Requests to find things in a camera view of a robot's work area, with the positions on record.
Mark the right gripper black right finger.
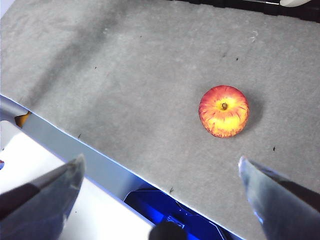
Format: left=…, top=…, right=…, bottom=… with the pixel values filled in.
left=238, top=156, right=320, bottom=240

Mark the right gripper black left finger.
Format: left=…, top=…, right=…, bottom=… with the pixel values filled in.
left=0, top=153, right=86, bottom=240

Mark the red yellow apple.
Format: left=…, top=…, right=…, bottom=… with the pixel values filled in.
left=198, top=85, right=250, bottom=139

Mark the black plate rack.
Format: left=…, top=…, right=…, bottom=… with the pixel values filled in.
left=172, top=0, right=320, bottom=24

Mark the cream plate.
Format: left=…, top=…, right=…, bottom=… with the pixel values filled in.
left=279, top=0, right=313, bottom=8

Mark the white robot cart top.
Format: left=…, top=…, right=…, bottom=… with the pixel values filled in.
left=0, top=119, right=156, bottom=240

